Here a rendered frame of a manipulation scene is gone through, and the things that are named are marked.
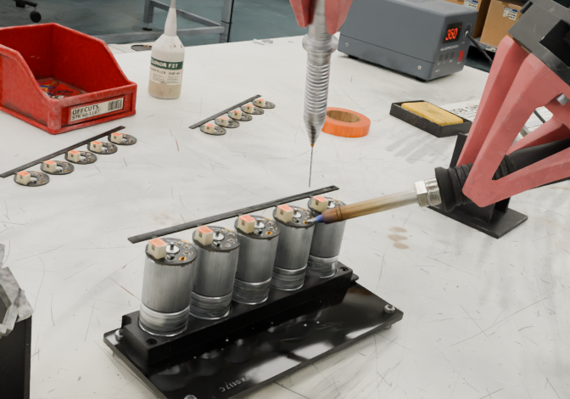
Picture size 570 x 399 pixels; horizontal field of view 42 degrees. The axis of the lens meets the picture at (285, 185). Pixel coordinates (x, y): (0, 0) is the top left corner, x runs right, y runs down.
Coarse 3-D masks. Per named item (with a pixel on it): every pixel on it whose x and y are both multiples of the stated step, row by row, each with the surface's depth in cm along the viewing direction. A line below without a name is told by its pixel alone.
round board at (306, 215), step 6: (276, 210) 41; (300, 210) 42; (306, 210) 42; (276, 216) 41; (306, 216) 41; (312, 216) 41; (282, 222) 40; (288, 222) 40; (294, 222) 40; (300, 222) 40; (312, 222) 41
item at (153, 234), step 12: (312, 192) 44; (324, 192) 45; (264, 204) 42; (276, 204) 42; (216, 216) 39; (228, 216) 40; (168, 228) 37; (180, 228) 38; (132, 240) 36; (144, 240) 36
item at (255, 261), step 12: (252, 240) 38; (264, 240) 38; (276, 240) 39; (240, 252) 39; (252, 252) 38; (264, 252) 39; (240, 264) 39; (252, 264) 39; (264, 264) 39; (240, 276) 39; (252, 276) 39; (264, 276) 39; (240, 288) 39; (252, 288) 39; (264, 288) 40; (240, 300) 40; (252, 300) 40; (264, 300) 40
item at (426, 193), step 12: (432, 180) 39; (408, 192) 40; (420, 192) 39; (432, 192) 39; (360, 204) 40; (372, 204) 40; (384, 204) 40; (396, 204) 40; (408, 204) 40; (420, 204) 39; (432, 204) 39; (324, 216) 40; (336, 216) 40; (348, 216) 40
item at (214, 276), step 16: (208, 256) 36; (224, 256) 37; (208, 272) 37; (224, 272) 37; (192, 288) 38; (208, 288) 37; (224, 288) 37; (192, 304) 38; (208, 304) 38; (224, 304) 38
